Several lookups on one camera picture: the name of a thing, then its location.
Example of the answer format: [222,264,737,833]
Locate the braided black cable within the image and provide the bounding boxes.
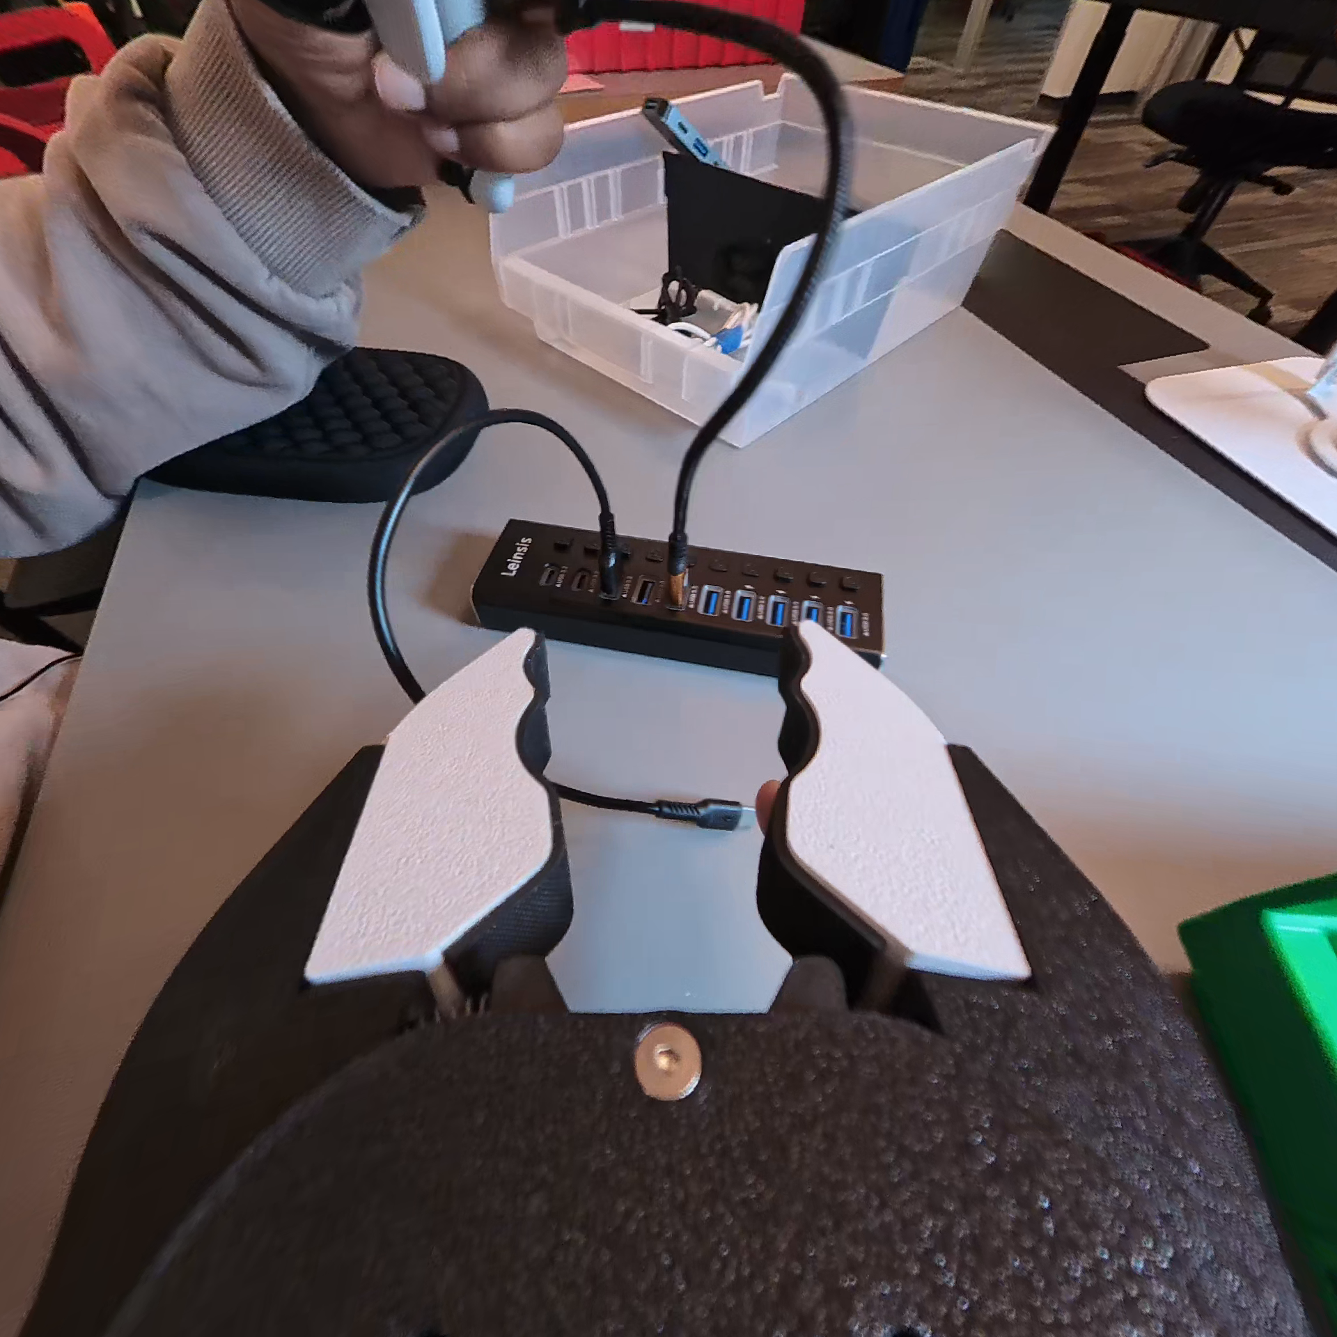
[552,0,860,612]

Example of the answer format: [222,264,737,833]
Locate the thin black usb cable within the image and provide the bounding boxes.
[630,267,702,321]

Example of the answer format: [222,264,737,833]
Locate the desk with black legs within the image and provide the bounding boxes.
[1024,0,1337,215]

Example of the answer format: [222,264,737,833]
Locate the red plastic bin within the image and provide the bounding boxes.
[564,0,808,77]

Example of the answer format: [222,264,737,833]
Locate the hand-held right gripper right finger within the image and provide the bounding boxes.
[756,620,1035,1010]

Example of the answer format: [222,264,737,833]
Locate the green plastic bin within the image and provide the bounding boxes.
[1178,876,1337,1235]

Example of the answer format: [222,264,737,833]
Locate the white document stand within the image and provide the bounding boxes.
[1145,345,1337,523]

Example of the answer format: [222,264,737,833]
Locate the person's left hand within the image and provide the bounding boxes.
[230,0,570,209]

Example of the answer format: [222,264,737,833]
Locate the red plastic crate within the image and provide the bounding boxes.
[0,0,111,179]

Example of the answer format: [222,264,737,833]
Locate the black multi-port usb hub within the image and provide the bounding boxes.
[470,518,886,677]

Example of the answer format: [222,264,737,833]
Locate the black wrist rest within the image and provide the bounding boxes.
[141,347,490,504]

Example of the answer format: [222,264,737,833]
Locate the clear plastic bin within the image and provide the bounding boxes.
[489,71,1057,451]

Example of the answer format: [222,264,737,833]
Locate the black bin divider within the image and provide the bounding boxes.
[664,151,861,313]

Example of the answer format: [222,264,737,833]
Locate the short smooth black cable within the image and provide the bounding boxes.
[368,409,760,837]

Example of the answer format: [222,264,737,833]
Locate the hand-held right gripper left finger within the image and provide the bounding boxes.
[302,628,575,1010]

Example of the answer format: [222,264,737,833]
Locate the person's left forearm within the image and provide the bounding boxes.
[0,0,430,559]

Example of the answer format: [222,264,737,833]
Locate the black office chair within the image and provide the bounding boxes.
[1142,77,1310,327]

